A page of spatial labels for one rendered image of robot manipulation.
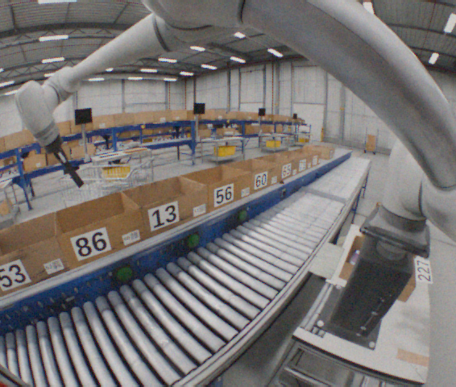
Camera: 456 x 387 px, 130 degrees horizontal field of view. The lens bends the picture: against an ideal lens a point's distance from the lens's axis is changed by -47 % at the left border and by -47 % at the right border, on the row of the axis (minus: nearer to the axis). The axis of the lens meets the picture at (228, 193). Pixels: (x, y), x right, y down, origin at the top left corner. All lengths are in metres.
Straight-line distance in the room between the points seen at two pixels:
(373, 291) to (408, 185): 0.33
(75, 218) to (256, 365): 1.40
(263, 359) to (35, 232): 1.55
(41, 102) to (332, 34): 0.68
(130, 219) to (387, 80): 0.90
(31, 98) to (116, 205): 0.75
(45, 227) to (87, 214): 0.25
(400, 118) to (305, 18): 0.15
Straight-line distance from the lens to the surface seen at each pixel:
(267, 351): 1.55
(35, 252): 0.90
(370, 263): 0.62
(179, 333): 0.76
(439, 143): 0.30
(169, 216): 0.99
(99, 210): 1.15
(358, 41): 0.22
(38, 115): 0.69
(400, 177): 0.55
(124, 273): 0.92
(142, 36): 0.43
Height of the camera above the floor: 1.40
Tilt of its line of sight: 21 degrees down
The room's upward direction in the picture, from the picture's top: straight up
